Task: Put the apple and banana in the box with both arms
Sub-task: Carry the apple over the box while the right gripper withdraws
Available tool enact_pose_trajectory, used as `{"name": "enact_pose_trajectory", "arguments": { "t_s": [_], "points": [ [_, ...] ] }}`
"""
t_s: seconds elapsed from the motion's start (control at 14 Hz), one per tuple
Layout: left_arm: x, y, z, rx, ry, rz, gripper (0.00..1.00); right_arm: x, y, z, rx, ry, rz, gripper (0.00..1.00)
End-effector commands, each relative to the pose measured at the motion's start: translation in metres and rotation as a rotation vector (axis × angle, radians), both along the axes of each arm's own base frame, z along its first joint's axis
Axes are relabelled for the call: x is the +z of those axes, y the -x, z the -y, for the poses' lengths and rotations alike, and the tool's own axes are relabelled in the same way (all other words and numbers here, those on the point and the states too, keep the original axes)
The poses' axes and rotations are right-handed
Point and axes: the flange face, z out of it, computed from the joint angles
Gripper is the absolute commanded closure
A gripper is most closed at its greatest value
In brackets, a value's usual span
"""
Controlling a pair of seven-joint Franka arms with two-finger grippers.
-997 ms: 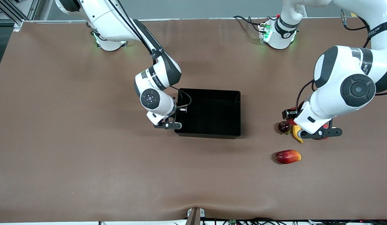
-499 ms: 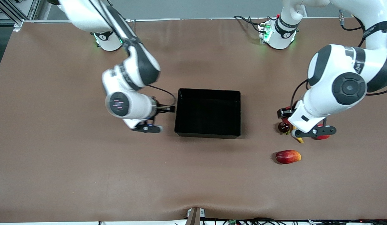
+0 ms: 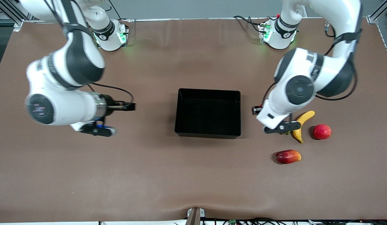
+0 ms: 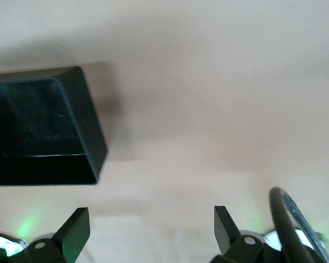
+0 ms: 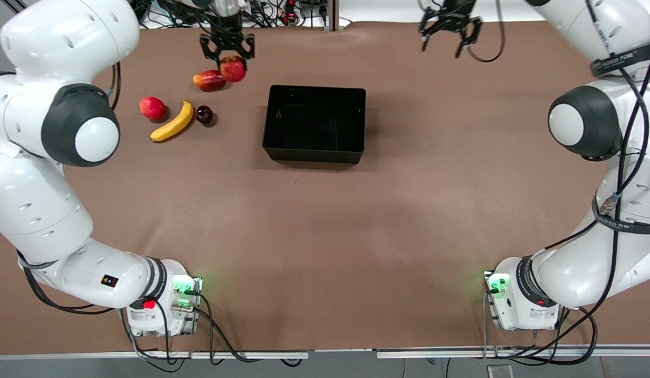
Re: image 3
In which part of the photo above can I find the red orange mango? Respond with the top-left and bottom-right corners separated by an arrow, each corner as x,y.
275,149 -> 302,164

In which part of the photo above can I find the pink red round fruit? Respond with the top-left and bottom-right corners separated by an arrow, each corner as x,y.
313,124 -> 332,140

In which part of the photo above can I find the black base power cable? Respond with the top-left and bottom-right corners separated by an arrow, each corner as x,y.
106,0 -> 123,20
234,15 -> 263,33

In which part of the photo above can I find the black plastic box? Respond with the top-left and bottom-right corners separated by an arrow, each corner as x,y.
174,88 -> 242,139

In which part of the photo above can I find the yellow banana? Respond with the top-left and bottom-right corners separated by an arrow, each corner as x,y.
292,110 -> 316,144

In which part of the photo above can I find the brown camera mount post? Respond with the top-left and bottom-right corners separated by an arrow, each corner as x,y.
185,207 -> 206,225

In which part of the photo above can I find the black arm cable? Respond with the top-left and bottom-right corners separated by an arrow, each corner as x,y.
87,82 -> 134,103
262,22 -> 359,108

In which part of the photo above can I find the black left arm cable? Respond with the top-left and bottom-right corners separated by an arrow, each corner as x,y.
262,22 -> 359,108

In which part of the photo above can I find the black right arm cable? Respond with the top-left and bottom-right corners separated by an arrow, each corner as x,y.
87,82 -> 134,103

